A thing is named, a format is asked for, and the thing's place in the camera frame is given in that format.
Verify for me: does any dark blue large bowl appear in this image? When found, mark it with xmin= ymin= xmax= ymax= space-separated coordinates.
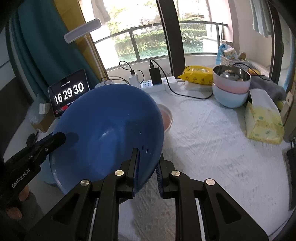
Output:
xmin=50 ymin=84 xmax=164 ymax=193

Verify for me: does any pink strawberry bowl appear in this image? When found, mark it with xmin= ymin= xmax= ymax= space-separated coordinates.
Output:
xmin=157 ymin=103 xmax=173 ymax=133

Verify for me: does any light blue plate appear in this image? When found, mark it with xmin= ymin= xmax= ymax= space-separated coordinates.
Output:
xmin=40 ymin=156 xmax=57 ymax=187

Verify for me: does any person left hand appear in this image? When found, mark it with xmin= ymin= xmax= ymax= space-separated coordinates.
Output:
xmin=6 ymin=185 xmax=30 ymax=221

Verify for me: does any cardboard box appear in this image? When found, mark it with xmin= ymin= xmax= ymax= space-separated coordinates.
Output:
xmin=31 ymin=108 xmax=55 ymax=133

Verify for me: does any clear plastic bag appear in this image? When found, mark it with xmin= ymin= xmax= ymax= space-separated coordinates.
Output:
xmin=26 ymin=94 xmax=49 ymax=123

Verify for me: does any small white box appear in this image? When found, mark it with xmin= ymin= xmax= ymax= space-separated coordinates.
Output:
xmin=39 ymin=103 xmax=51 ymax=114

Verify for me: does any white lace tablecloth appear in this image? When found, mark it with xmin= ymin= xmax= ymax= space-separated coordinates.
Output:
xmin=119 ymin=92 xmax=292 ymax=240

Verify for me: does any tablet showing clock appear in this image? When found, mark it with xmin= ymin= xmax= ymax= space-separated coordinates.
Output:
xmin=48 ymin=69 xmax=90 ymax=118

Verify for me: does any yellow tissue pack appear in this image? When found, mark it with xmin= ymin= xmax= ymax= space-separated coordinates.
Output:
xmin=244 ymin=88 xmax=285 ymax=145

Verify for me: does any light blue steel bowl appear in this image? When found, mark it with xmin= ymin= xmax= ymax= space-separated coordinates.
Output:
xmin=212 ymin=83 xmax=248 ymax=108

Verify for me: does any grey folded cloth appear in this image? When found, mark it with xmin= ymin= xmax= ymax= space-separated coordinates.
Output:
xmin=249 ymin=75 xmax=287 ymax=103

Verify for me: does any pink steel bowl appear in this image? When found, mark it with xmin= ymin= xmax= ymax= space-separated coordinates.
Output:
xmin=212 ymin=65 xmax=251 ymax=94

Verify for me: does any yellow wet wipes pack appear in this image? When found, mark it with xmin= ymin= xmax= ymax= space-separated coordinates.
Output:
xmin=178 ymin=65 xmax=213 ymax=85

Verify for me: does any white phone charger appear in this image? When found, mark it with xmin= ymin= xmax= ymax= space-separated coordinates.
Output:
xmin=129 ymin=70 xmax=140 ymax=88

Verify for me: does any white power strip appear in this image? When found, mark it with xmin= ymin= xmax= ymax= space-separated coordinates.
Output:
xmin=140 ymin=76 xmax=178 ymax=94

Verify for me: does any white desk lamp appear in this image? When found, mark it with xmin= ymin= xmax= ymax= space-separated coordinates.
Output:
xmin=64 ymin=19 xmax=102 ymax=75

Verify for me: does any white storage basket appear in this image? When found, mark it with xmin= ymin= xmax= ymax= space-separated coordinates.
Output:
xmin=220 ymin=55 xmax=249 ymax=71

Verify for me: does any black power adapter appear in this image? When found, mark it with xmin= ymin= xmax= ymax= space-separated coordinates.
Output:
xmin=149 ymin=67 xmax=162 ymax=85

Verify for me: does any white balcony railing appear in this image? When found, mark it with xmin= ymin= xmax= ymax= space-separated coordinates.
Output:
xmin=95 ymin=20 xmax=228 ymax=69

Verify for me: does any hanging light shirt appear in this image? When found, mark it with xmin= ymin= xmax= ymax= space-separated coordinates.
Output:
xmin=250 ymin=0 xmax=272 ymax=38

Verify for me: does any black charger cable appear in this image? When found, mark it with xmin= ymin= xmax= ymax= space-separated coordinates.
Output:
xmin=149 ymin=59 xmax=214 ymax=100

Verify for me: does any dark window frame post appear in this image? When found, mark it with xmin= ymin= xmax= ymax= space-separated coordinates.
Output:
xmin=156 ymin=0 xmax=185 ymax=78

